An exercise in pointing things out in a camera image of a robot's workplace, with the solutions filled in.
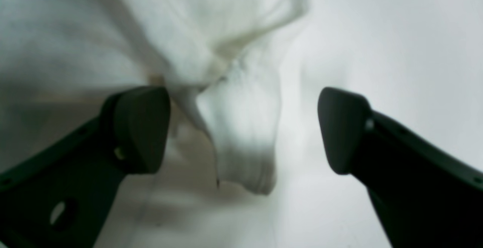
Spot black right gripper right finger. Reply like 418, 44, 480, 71
317, 87, 483, 248

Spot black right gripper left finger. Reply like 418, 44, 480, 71
1, 86, 171, 248

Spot white printed t-shirt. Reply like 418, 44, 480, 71
0, 0, 311, 248

